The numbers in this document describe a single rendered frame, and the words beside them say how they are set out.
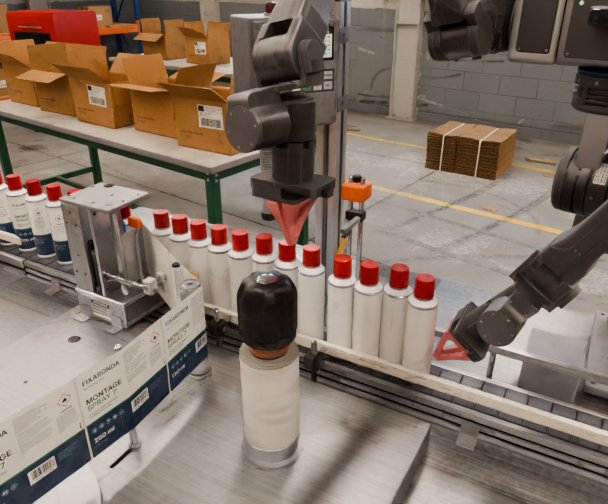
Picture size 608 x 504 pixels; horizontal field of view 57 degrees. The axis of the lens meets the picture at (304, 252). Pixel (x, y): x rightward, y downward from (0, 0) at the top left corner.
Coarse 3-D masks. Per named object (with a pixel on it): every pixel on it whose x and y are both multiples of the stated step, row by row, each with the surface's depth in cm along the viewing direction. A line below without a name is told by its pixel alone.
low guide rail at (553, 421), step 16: (208, 304) 118; (304, 336) 107; (336, 352) 104; (352, 352) 103; (384, 368) 100; (400, 368) 99; (432, 384) 96; (448, 384) 95; (480, 400) 93; (496, 400) 91; (528, 416) 90; (544, 416) 88; (560, 416) 88; (576, 432) 86; (592, 432) 85
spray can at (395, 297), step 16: (400, 272) 95; (384, 288) 99; (400, 288) 97; (384, 304) 99; (400, 304) 97; (384, 320) 100; (400, 320) 98; (384, 336) 101; (400, 336) 100; (384, 352) 102; (400, 352) 102
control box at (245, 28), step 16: (240, 16) 94; (256, 16) 93; (240, 32) 95; (256, 32) 91; (336, 32) 97; (240, 48) 96; (336, 48) 99; (240, 64) 98; (336, 64) 100; (240, 80) 99; (256, 80) 95; (336, 80) 101; (320, 96) 101; (336, 96) 102; (320, 112) 102
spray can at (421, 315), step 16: (416, 288) 93; (432, 288) 93; (416, 304) 94; (432, 304) 93; (416, 320) 94; (432, 320) 95; (416, 336) 96; (432, 336) 96; (416, 352) 97; (416, 368) 98; (416, 384) 100
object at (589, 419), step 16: (32, 256) 146; (208, 320) 119; (304, 352) 109; (352, 368) 104; (368, 368) 104; (432, 368) 104; (400, 384) 100; (464, 384) 100; (480, 384) 100; (496, 384) 100; (448, 400) 96; (464, 400) 96; (512, 400) 96; (528, 400) 97; (544, 400) 96; (496, 416) 93; (512, 416) 93; (576, 416) 94; (592, 416) 93; (544, 432) 90; (560, 432) 90; (592, 448) 87
